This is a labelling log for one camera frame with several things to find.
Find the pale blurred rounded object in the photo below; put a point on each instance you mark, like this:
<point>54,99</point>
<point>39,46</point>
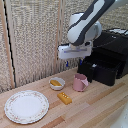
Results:
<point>124,122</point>

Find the white floral rim plate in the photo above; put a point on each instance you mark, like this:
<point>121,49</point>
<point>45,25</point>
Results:
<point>26,107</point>

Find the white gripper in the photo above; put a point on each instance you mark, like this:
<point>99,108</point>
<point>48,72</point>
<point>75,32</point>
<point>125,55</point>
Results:
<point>75,50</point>

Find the black air fryer drawer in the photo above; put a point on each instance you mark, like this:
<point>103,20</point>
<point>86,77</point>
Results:
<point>105,75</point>

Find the small white bowl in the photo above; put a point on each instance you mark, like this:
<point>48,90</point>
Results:
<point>57,87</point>

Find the pink pitcher cup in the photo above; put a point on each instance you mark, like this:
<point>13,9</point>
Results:
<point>80,83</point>

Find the yellow corn-like block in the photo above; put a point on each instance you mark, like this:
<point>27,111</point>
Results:
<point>64,98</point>

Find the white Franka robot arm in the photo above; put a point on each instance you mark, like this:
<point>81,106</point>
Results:
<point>83,26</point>

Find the yellow food piece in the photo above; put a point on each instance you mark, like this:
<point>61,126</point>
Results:
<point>56,83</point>

